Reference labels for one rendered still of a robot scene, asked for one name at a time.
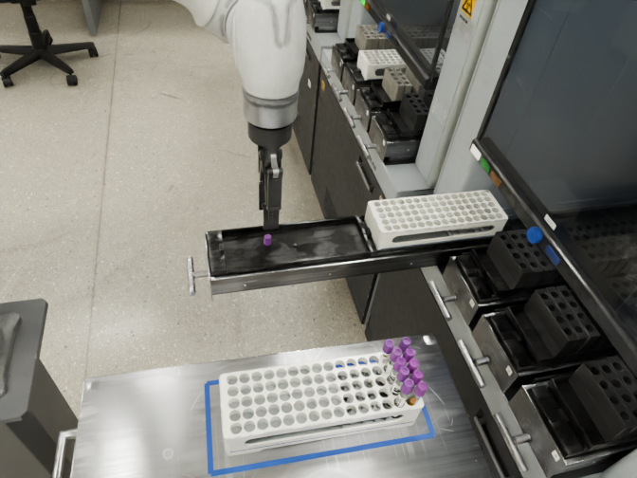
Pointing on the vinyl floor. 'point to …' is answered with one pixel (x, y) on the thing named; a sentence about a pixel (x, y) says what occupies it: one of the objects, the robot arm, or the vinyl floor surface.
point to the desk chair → (42, 49)
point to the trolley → (152, 385)
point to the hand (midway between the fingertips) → (268, 206)
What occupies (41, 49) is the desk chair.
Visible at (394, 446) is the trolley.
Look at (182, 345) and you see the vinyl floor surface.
